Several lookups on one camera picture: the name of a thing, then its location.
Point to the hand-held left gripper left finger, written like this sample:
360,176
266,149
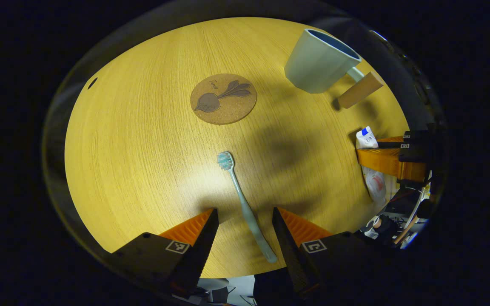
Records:
202,250

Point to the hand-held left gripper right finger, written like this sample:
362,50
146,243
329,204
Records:
289,250

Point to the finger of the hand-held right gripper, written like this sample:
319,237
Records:
381,159
415,140

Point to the white toothpaste tube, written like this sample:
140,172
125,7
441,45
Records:
374,182

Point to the light blue toothbrush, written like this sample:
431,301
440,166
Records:
245,204

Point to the round cork coaster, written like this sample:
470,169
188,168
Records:
223,110

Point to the wooden desktop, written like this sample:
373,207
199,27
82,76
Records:
143,170

